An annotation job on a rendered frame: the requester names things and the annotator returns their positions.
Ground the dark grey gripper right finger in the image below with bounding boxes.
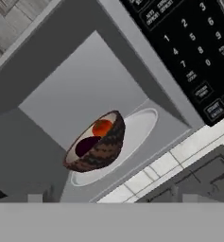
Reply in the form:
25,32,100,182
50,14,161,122
169,185,224,203

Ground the light wood cupboard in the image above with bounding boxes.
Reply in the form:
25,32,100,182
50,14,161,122
0,0,53,69

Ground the dark purple eggplant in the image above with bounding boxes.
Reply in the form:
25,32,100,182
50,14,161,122
75,135,102,158

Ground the microwave start button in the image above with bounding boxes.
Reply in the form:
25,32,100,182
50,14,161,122
202,98,224,123

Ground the grey microwave oven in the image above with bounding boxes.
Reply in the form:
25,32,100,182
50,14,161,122
0,0,224,203

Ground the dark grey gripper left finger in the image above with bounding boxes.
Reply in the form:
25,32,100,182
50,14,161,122
9,185,57,203

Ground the brown woven bowl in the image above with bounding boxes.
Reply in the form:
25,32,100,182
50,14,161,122
62,110,127,173

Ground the red tomato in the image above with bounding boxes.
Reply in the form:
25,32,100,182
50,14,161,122
92,118,113,138

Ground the white microwave turntable plate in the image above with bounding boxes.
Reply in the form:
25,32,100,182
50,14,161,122
70,107,159,187

